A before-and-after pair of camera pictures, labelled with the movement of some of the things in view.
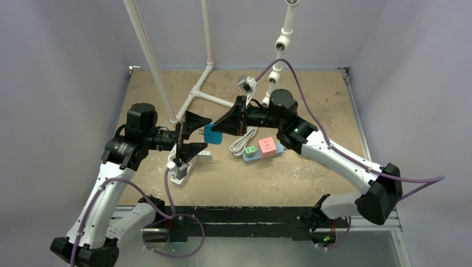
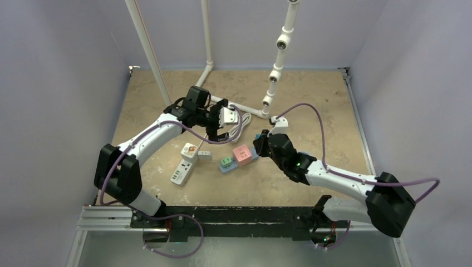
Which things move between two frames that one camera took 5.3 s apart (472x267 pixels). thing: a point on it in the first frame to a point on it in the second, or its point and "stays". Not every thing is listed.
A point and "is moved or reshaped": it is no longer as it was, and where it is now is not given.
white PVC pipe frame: [273, 77] stays
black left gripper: [187, 150] to [212, 133]
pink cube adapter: [267, 148] is moved or reshaped
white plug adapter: [204, 156] stays
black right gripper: [240, 115] to [265, 144]
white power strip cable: [238, 147] is moved or reshaped
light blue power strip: [280, 149] is moved or reshaped
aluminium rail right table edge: [344, 73] stays
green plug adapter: [250, 151] to [226, 162]
